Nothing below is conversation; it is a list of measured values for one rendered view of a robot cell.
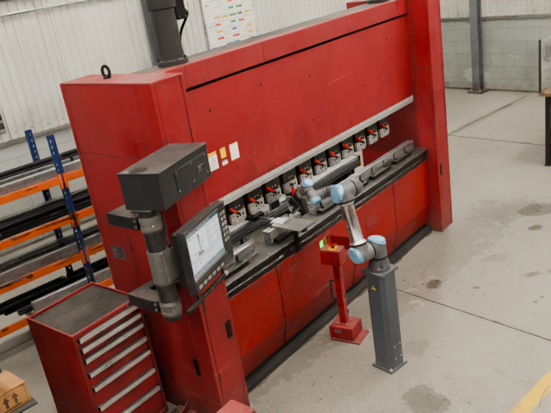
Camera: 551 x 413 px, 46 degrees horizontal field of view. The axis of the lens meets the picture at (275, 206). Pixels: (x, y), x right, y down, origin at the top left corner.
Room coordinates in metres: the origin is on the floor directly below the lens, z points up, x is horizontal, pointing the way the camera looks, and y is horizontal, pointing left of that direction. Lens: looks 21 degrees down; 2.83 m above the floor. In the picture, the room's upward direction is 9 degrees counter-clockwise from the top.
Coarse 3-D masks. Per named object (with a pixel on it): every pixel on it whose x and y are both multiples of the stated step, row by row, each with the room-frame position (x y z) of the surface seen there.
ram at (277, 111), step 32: (352, 32) 5.46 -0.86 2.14; (384, 32) 5.72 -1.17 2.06; (288, 64) 4.70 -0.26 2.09; (320, 64) 4.99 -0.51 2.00; (352, 64) 5.31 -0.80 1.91; (384, 64) 5.69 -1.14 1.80; (192, 96) 3.98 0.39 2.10; (224, 96) 4.18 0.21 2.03; (256, 96) 4.41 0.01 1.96; (288, 96) 4.66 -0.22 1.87; (320, 96) 4.95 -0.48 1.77; (352, 96) 5.28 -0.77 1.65; (384, 96) 5.65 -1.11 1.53; (224, 128) 4.14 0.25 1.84; (256, 128) 4.37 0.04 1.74; (288, 128) 4.62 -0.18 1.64; (320, 128) 4.91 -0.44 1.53; (256, 160) 4.33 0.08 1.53; (288, 160) 4.58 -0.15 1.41; (224, 192) 4.06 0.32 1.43
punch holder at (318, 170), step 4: (320, 152) 4.88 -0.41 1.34; (324, 152) 4.91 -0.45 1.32; (316, 156) 4.84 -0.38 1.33; (320, 156) 4.87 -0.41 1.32; (324, 156) 4.91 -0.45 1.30; (312, 160) 4.83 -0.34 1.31; (320, 160) 4.87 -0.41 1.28; (324, 160) 4.91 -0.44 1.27; (312, 164) 4.83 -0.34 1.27; (316, 164) 4.83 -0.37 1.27; (324, 164) 4.90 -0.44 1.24; (312, 168) 4.84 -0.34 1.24; (316, 168) 4.82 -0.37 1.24; (320, 168) 4.85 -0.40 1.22; (324, 168) 4.89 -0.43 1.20; (312, 172) 4.84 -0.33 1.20; (316, 172) 4.81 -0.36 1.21; (320, 172) 4.84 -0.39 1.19
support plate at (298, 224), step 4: (292, 220) 4.42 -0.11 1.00; (296, 220) 4.40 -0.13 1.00; (300, 220) 4.39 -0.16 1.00; (304, 220) 4.38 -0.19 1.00; (308, 220) 4.37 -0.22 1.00; (312, 220) 4.35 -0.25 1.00; (276, 224) 4.40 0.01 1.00; (280, 224) 4.39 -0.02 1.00; (288, 224) 4.37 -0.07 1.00; (292, 224) 4.36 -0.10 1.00; (296, 224) 4.34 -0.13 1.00; (300, 224) 4.33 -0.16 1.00; (304, 224) 4.32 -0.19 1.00; (308, 224) 4.31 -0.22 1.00; (280, 228) 4.33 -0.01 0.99; (284, 228) 4.31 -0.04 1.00; (288, 228) 4.29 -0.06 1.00; (292, 228) 4.28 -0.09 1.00; (296, 228) 4.27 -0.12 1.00; (300, 228) 4.26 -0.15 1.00; (304, 228) 4.26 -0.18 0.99
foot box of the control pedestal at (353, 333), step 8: (336, 320) 4.38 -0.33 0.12; (352, 320) 4.35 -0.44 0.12; (360, 320) 4.36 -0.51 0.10; (336, 328) 4.30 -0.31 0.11; (344, 328) 4.26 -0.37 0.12; (352, 328) 4.25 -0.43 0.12; (360, 328) 4.35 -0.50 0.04; (336, 336) 4.30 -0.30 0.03; (344, 336) 4.26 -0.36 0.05; (352, 336) 4.23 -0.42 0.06; (360, 336) 4.29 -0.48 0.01
